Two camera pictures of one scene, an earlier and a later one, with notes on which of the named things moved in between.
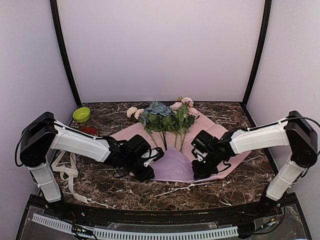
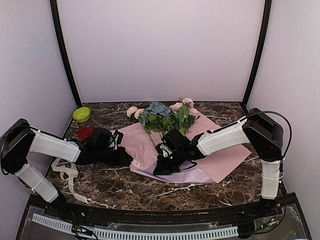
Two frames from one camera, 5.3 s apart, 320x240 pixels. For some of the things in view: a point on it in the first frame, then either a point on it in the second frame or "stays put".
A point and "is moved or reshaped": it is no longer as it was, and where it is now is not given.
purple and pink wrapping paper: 176,164 is moved or reshaped
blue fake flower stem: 156,117 stays put
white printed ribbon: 67,173 stays put
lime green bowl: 82,114 stays put
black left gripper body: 131,166 → 114,160
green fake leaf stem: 183,121 stays put
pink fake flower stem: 188,114 stays put
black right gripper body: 209,167 → 171,165
